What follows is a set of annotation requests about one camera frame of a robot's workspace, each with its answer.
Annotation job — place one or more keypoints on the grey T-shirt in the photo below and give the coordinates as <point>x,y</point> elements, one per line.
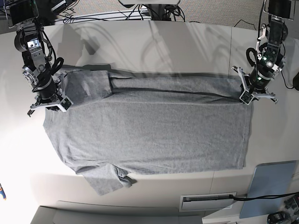
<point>120,125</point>

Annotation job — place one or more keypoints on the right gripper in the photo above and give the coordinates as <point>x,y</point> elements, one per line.
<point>52,97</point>

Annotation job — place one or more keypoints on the central stand column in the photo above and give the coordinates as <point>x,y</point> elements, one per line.
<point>157,12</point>

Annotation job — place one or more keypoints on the blue-grey board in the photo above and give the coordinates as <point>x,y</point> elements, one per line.
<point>268,179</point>

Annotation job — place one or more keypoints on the black teal tool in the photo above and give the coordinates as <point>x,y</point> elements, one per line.
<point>279,217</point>

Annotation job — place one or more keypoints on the black device right edge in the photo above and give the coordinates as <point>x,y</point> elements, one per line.
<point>295,82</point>

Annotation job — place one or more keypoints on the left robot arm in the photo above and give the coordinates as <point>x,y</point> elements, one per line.
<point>266,58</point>

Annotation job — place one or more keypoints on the orange blue tool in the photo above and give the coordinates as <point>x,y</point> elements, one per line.
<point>2,193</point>

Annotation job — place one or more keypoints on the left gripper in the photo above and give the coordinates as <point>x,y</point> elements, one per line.
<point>254,85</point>

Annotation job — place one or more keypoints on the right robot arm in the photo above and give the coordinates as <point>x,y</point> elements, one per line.
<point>41,65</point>

